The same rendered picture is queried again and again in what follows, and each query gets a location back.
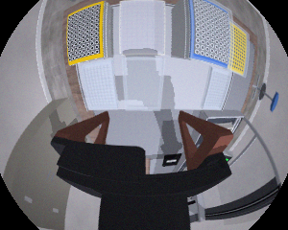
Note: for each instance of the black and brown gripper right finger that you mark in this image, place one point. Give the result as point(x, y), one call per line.
point(216, 139)

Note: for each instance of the black square pad with white label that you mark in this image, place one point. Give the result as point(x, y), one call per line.
point(171, 159)

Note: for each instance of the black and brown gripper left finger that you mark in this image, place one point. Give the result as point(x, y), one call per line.
point(78, 131)

